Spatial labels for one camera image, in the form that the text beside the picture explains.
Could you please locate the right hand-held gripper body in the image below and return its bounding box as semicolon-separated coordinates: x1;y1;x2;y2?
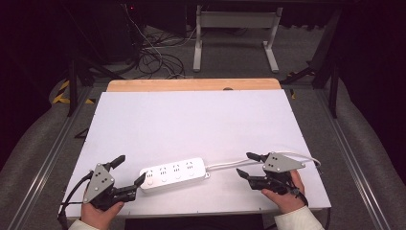
247;151;306;196

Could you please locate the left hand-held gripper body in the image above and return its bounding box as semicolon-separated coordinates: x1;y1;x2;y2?
82;162;138;212

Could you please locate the white power strip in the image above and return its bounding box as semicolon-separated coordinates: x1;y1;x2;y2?
139;156;212;194

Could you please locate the person's left hand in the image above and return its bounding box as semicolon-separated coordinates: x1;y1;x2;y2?
80;191;125;230

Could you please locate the person's right hand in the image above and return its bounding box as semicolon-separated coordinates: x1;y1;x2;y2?
260;169;306;215

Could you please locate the white board sheet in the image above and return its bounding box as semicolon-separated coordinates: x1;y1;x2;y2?
61;88;332;220

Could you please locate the yellow black hazard tape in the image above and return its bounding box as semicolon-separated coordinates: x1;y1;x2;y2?
52;80;97;105

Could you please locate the black metal stand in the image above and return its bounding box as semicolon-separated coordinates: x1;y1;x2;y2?
65;57;126;118
281;9;343;120

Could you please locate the white power strip cable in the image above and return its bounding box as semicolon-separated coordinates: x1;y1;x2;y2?
205;150;322;173

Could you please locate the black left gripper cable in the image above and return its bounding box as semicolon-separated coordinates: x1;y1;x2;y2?
56;170;96;230

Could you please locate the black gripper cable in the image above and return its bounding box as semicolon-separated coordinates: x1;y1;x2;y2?
56;170;96;230
283;183;310;207

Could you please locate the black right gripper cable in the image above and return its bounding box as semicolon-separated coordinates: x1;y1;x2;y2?
283;183;310;207

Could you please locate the aluminium rail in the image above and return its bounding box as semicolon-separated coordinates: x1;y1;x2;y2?
314;89;393;230
7;85;94;230

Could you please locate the tangle of floor cables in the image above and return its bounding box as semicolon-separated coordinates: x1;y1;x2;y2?
124;3;199;81

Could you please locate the white metal table frame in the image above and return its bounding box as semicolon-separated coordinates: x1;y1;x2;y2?
192;4;284;74

